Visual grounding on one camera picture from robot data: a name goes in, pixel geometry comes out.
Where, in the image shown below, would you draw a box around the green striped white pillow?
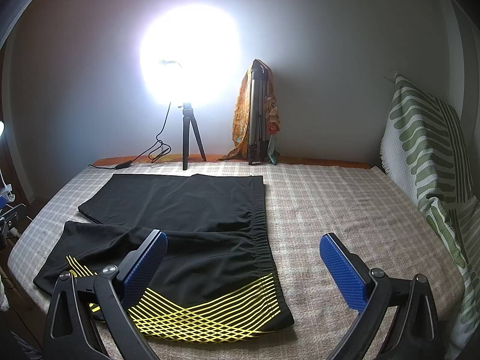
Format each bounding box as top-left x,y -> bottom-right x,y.
380,74 -> 479,353

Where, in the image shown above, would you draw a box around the bright ring light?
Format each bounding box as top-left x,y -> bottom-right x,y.
138,2 -> 246,108

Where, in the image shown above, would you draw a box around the black pants yellow stripes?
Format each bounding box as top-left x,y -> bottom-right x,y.
33,174 -> 294,343

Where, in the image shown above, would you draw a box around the checked beige bed cover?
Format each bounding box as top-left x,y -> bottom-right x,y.
6,159 -> 466,360

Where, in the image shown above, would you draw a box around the black power cable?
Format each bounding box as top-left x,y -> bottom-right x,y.
88,101 -> 174,170

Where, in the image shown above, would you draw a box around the orange patterned scarf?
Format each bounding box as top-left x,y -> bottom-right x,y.
221,60 -> 280,164

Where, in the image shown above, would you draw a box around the folded silver tripod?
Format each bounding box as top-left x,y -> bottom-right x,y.
247,59 -> 269,165

